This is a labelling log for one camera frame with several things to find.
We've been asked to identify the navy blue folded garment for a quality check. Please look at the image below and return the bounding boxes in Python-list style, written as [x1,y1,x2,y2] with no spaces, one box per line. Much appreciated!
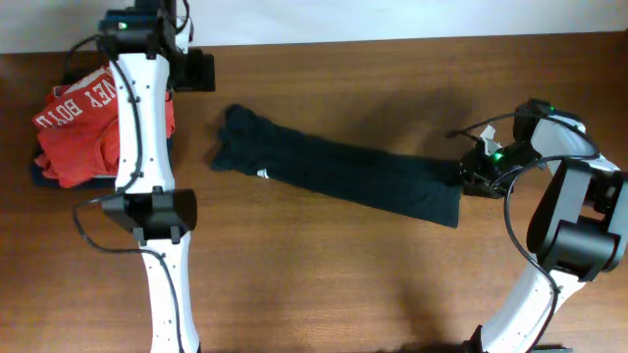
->
[30,63,174,190]

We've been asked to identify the red printed t-shirt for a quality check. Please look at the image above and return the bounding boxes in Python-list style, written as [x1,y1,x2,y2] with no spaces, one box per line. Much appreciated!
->
[31,66,177,189]

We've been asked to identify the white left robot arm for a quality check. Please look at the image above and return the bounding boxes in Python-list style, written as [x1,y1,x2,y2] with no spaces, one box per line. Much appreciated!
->
[99,1,207,352]

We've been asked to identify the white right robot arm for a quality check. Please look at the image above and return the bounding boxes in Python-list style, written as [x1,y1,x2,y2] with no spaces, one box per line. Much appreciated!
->
[460,98,627,352]

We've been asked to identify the dark green t-shirt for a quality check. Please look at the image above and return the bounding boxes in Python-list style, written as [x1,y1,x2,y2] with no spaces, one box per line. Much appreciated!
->
[211,105,462,228]

